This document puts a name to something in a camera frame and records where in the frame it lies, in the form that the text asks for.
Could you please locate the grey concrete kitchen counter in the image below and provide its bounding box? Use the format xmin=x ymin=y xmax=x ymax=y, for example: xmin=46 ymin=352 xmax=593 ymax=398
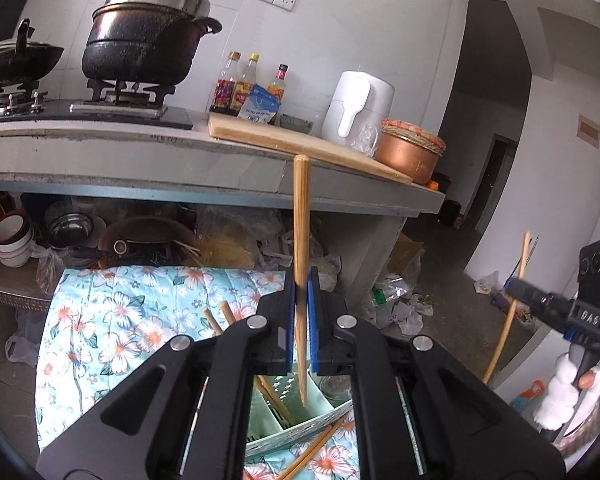
xmin=0 ymin=110 xmax=446 ymax=321

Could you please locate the blue white seasoning bag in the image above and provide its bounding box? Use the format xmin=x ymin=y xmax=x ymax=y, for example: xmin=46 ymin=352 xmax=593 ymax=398
xmin=236 ymin=85 xmax=283 ymax=125

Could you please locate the black wok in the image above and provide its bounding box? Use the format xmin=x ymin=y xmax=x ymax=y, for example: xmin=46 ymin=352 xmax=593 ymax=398
xmin=0 ymin=19 xmax=66 ymax=88

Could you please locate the large black stockpot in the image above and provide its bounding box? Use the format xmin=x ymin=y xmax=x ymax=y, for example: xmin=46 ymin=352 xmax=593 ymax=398
xmin=81 ymin=2 xmax=223 ymax=86

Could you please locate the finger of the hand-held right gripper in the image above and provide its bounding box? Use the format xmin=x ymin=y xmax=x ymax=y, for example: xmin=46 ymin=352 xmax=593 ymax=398
xmin=504 ymin=276 xmax=577 ymax=332

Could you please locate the wooden cutting board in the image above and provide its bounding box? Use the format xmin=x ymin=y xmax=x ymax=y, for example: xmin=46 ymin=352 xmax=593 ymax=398
xmin=208 ymin=112 xmax=413 ymax=185

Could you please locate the dark brown pan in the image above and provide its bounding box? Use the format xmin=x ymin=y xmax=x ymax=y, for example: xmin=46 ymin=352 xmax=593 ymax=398
xmin=100 ymin=216 xmax=197 ymax=266

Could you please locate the cardboard box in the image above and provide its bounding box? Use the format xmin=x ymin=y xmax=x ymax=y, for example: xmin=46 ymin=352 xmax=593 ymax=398
xmin=387 ymin=232 xmax=426 ymax=286

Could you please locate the patterned metal shelf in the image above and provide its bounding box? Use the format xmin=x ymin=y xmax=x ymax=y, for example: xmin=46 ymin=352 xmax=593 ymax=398
xmin=0 ymin=282 xmax=53 ymax=313

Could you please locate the bundle of wooden chopsticks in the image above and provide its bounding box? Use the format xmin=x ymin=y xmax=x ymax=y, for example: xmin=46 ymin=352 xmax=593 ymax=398
xmin=202 ymin=302 xmax=348 ymax=480

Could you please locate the clear plastic bag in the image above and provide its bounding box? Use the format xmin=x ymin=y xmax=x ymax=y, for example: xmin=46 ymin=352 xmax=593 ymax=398
xmin=350 ymin=122 xmax=381 ymax=156

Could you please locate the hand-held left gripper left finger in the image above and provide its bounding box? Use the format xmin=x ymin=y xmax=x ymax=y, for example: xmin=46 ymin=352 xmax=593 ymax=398
xmin=35 ymin=268 xmax=298 ymax=480

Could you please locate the stack of white bowls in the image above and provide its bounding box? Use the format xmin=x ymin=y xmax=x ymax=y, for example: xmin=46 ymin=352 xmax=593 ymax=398
xmin=0 ymin=212 xmax=33 ymax=268

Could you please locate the dark sauce bottle red label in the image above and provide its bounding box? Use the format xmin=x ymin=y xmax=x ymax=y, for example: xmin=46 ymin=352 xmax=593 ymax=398
xmin=209 ymin=51 xmax=242 ymax=115

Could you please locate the crumpled white plastic bag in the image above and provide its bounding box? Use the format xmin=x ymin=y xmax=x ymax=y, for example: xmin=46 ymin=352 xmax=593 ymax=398
xmin=362 ymin=272 xmax=433 ymax=336

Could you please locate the floral blanket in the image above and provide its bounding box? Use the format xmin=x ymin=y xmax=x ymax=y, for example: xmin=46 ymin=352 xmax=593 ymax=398
xmin=34 ymin=265 xmax=361 ymax=480

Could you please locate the steel basin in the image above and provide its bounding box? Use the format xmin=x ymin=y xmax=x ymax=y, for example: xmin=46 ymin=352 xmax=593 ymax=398
xmin=45 ymin=211 xmax=93 ymax=248

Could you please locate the amber bottle yellow label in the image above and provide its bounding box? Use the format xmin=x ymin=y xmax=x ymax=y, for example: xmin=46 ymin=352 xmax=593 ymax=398
xmin=267 ymin=64 xmax=289 ymax=106

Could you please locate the copper pot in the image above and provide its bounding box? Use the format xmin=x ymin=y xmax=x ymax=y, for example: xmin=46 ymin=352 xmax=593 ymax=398
xmin=375 ymin=127 xmax=442 ymax=185

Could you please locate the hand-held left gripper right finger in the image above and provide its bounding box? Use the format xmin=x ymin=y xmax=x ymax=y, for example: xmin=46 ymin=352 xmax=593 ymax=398
xmin=306 ymin=268 xmax=567 ymax=480

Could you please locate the woven basket tray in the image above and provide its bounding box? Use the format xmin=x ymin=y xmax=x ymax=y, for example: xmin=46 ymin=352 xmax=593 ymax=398
xmin=380 ymin=118 xmax=447 ymax=153

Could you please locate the long wooden chopstick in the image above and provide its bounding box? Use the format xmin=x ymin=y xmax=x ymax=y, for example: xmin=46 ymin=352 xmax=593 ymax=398
xmin=292 ymin=155 xmax=312 ymax=408
xmin=481 ymin=231 xmax=532 ymax=385

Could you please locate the bag of yellow noodles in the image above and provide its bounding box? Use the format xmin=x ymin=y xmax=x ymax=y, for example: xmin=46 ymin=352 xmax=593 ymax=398
xmin=195 ymin=205 xmax=286 ymax=268

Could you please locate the white electric kettle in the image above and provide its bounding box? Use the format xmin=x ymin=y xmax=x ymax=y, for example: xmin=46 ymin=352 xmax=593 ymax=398
xmin=321 ymin=71 xmax=396 ymax=151

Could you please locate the black gas stove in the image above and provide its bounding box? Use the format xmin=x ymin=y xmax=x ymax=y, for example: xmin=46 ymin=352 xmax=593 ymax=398
xmin=0 ymin=77 xmax=195 ymax=131

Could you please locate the person's right hand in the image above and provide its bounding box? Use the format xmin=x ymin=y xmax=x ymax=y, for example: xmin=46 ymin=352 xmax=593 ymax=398
xmin=575 ymin=366 xmax=600 ymax=392

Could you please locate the colourful printed packet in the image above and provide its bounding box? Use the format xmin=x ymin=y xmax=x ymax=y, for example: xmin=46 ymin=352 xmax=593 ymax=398
xmin=509 ymin=379 xmax=546 ymax=413

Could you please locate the green utensil holder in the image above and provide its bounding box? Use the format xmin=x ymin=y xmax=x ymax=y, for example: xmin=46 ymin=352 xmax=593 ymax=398
xmin=244 ymin=367 xmax=355 ymax=461

